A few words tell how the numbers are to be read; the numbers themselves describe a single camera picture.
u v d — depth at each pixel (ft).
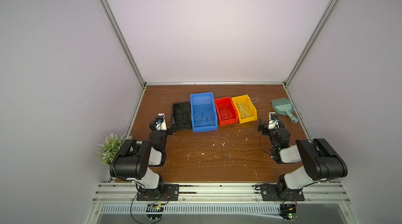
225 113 3.36
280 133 2.28
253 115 3.20
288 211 2.27
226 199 2.38
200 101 3.48
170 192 2.42
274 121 2.48
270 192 2.38
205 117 3.30
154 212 2.38
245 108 3.38
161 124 2.49
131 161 1.51
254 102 3.22
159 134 2.29
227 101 3.42
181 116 3.43
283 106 3.49
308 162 1.51
